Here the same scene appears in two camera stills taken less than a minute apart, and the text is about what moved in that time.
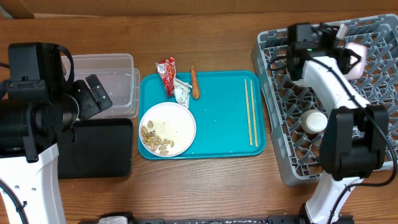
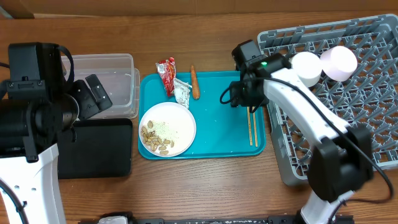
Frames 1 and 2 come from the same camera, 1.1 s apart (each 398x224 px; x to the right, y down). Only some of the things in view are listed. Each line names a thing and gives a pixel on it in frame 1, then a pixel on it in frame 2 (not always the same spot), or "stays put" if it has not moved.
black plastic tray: [103, 149] stays put
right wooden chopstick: [254, 116] stays put
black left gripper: [91, 104] stays put
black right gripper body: [340, 53] -> [241, 94]
